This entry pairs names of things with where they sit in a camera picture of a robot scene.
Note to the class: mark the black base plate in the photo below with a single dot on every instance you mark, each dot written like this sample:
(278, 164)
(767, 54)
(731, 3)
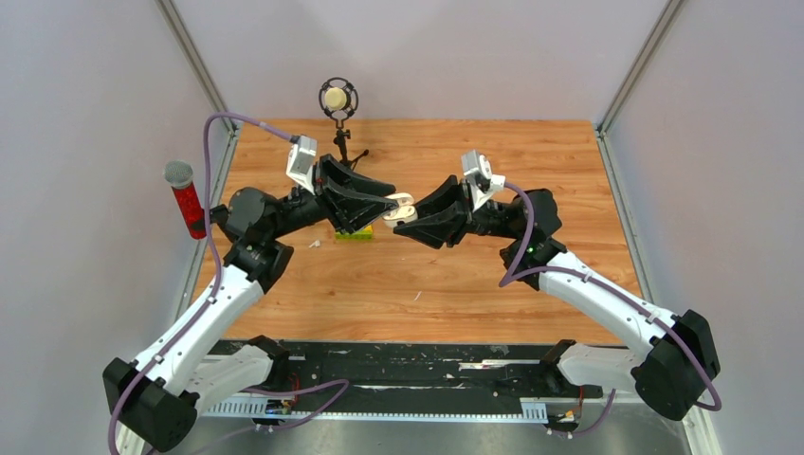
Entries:
(422, 378)

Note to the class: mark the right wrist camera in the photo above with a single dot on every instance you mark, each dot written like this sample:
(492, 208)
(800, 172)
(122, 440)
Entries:
(482, 182)

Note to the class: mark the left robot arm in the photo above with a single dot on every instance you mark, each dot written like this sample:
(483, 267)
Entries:
(160, 394)

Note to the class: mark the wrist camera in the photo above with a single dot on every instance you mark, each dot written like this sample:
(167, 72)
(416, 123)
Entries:
(301, 159)
(482, 182)

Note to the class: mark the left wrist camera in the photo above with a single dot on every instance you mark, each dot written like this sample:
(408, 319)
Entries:
(301, 159)

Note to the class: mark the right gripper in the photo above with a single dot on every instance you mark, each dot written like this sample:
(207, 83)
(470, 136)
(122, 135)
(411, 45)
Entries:
(446, 226)

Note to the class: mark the white earbud case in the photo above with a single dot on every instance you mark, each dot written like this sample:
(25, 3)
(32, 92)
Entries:
(404, 213)

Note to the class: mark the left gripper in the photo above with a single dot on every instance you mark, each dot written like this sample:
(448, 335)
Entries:
(350, 211)

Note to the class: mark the cream microphone in shockmount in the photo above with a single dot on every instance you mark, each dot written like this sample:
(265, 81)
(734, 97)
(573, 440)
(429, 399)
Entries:
(338, 98)

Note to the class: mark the red glitter microphone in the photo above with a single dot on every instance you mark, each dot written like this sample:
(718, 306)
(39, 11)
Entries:
(179, 175)

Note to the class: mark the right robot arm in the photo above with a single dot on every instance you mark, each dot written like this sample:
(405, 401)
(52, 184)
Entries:
(670, 361)

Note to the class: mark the black tripod stand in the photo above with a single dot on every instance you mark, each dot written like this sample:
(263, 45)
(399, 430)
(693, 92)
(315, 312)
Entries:
(341, 138)

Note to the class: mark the yellow green triangle toy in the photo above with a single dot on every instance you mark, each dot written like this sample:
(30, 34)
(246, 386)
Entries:
(364, 234)

